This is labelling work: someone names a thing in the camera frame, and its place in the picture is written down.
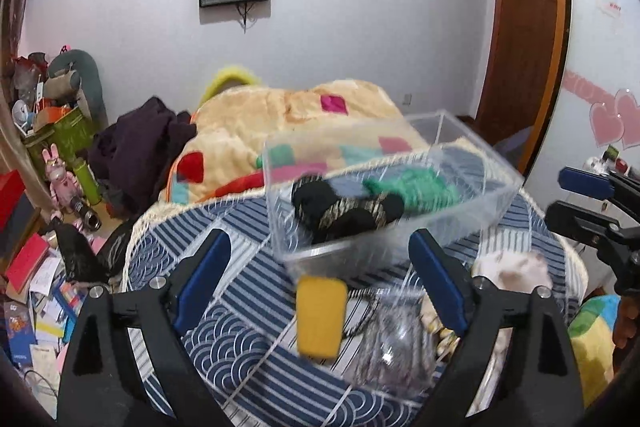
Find white drawstring cloth pouch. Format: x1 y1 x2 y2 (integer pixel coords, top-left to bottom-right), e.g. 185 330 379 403
471 249 553 294

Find silver glitter bow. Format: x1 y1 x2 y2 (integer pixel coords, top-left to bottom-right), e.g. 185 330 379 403
343 288 436 398

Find green knitted cloth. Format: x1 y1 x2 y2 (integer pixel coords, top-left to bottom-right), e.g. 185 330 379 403
362 168 461 213

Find yellow sponge block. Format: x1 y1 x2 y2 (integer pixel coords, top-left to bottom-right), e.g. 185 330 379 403
296 275 348 361

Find clear plastic storage box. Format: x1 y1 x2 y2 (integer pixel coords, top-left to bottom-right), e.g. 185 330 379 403
262 110 523 280

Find black pouch with chain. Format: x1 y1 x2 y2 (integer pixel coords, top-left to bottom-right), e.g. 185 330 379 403
291 174 405 245

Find floral yellow scrunchie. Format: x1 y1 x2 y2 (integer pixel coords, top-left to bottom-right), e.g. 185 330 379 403
420 294 459 359

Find brown wooden door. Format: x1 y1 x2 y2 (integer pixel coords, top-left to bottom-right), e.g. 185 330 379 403
475 0 570 176

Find blue white patterned tablecloth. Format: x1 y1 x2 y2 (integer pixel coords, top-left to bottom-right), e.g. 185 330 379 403
121 146 589 427

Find pink rabbit figurine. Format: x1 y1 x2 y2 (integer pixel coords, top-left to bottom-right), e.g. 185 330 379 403
42 143 84 211

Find red flat box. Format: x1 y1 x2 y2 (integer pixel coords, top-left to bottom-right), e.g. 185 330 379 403
0 170 25 230

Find dark purple clothing pile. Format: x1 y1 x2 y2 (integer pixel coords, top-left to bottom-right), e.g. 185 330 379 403
87 96 196 217

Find green cardboard box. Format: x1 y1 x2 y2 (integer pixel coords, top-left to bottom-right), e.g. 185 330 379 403
23 108 96 181

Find beige plush blanket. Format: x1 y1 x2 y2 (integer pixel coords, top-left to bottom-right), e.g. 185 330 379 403
160 79 428 205

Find grey green plush toy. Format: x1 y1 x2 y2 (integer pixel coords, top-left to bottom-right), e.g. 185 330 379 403
43 49 108 130

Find pink heart wall decals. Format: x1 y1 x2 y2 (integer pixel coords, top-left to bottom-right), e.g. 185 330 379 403
563 72 640 150

